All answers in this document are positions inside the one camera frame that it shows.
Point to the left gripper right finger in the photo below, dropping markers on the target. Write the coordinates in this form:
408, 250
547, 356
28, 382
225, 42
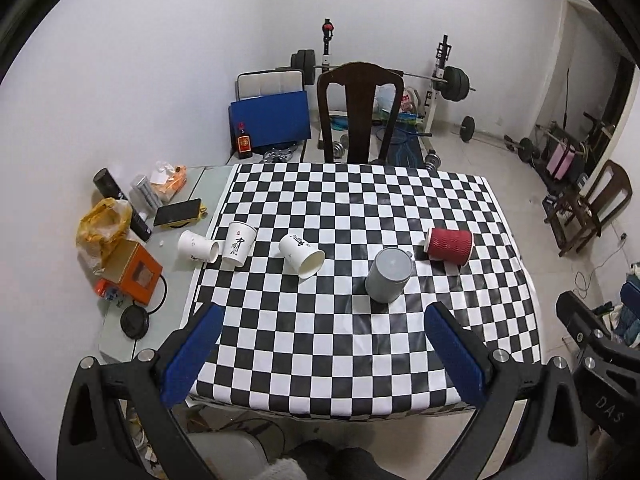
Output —
549, 442

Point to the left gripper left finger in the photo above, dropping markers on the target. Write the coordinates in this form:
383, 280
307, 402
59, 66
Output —
95, 441

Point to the grey ceramic mug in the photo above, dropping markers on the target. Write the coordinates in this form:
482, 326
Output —
389, 273

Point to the red ribbed paper cup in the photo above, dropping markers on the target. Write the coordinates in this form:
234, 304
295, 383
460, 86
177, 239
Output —
453, 246

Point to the white paper cup lying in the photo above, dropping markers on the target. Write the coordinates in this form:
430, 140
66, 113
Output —
197, 248

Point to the white paper cup upright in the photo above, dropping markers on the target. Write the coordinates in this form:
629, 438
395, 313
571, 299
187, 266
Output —
240, 238

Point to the white paper cup tipped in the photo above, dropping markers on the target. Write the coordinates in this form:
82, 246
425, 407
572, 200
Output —
302, 257

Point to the blue clothes pile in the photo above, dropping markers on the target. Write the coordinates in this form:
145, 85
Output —
628, 323

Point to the black round puck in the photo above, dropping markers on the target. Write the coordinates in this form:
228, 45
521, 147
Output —
134, 322

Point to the wooden chair by doorway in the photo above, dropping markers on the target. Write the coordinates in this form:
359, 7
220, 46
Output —
577, 217

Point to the orange cardboard box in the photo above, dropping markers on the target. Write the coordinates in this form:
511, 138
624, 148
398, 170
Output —
133, 270

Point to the pink black exercise machine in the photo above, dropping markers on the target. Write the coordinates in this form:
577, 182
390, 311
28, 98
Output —
559, 162

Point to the yellow plastic bag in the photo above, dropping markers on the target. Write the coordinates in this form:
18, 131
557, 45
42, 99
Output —
100, 230

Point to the silver grey box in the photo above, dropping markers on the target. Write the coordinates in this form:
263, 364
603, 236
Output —
142, 185

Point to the black smartphone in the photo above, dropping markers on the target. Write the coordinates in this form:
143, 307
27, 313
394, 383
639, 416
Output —
178, 213

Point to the orange snack packet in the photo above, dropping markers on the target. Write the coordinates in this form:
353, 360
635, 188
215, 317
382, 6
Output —
167, 180

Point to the small dumbbell on floor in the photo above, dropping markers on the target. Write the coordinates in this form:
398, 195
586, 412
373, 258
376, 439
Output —
467, 129

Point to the black white checkered tablecloth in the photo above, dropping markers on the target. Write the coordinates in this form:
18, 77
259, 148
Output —
321, 347

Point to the liquor bottle red label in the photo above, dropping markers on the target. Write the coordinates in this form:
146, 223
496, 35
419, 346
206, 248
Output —
243, 142

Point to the white squat rack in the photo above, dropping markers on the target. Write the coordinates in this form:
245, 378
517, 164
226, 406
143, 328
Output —
377, 75

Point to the blue folded mat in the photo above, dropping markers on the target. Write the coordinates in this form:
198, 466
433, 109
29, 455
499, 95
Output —
271, 120

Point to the dark wooden chair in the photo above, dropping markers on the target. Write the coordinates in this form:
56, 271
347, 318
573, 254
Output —
360, 98

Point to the white folding chair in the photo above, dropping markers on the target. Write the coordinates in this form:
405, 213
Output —
268, 83

